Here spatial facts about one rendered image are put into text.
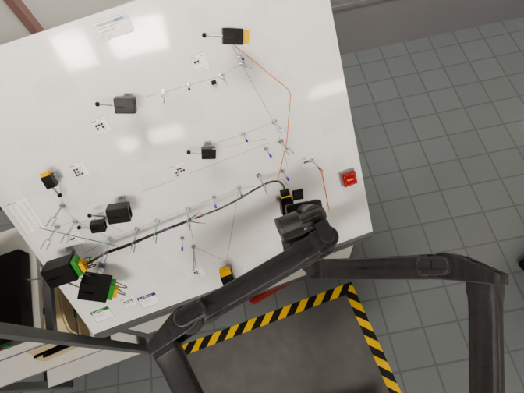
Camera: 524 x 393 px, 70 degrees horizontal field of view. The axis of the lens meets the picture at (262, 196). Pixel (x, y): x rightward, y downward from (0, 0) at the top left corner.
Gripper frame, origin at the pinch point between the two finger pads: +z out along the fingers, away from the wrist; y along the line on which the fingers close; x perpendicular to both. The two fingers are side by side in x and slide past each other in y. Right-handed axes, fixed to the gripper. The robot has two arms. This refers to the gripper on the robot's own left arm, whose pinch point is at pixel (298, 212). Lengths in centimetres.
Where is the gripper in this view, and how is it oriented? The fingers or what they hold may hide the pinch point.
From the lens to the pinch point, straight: 114.1
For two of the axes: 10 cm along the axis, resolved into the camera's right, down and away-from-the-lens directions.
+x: 1.8, 9.8, 0.3
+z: -1.2, 0.0, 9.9
